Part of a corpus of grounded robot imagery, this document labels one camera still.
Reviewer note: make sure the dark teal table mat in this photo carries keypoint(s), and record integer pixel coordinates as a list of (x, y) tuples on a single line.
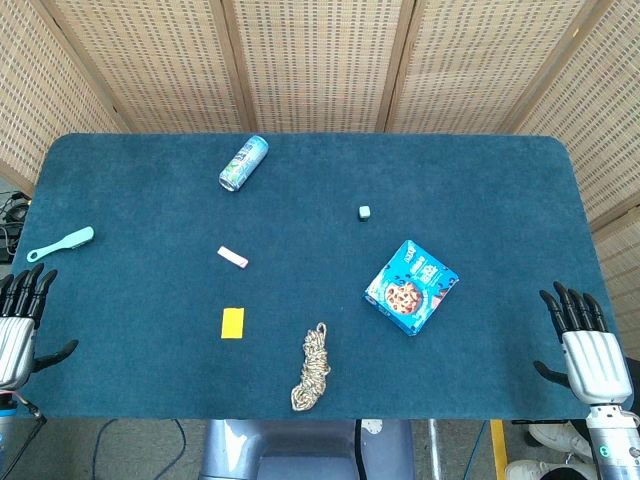
[(320, 280)]

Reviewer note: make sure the woven bamboo screen panel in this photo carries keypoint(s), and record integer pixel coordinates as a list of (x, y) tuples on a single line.
[(150, 60), (35, 85), (622, 280), (480, 60), (600, 125), (320, 60)]

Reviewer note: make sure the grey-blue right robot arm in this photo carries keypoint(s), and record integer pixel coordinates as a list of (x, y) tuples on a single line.
[(617, 445)]

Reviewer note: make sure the mint green brush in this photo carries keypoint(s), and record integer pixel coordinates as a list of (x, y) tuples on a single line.
[(62, 242)]

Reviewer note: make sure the small pale green cube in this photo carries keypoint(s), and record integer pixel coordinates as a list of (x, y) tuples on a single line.
[(364, 213)]

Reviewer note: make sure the pink white eraser pack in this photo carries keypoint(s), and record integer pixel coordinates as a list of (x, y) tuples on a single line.
[(232, 257)]

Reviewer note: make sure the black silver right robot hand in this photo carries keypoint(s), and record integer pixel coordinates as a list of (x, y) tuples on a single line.
[(595, 365)]

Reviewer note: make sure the metal table leg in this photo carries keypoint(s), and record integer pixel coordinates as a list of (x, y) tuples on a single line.
[(434, 450)]

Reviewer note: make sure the grey-blue robot torso base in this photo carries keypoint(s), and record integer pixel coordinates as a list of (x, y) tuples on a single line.
[(300, 450)]

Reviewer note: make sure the blue green drink can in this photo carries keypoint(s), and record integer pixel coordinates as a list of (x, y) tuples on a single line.
[(243, 163)]

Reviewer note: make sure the blue cookie box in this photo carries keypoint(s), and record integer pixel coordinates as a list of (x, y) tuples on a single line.
[(410, 288)]

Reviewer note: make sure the white sneaker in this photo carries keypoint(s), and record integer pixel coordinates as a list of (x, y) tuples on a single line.
[(530, 471), (560, 439)]

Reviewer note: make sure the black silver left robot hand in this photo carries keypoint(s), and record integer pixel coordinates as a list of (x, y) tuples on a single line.
[(15, 345)]

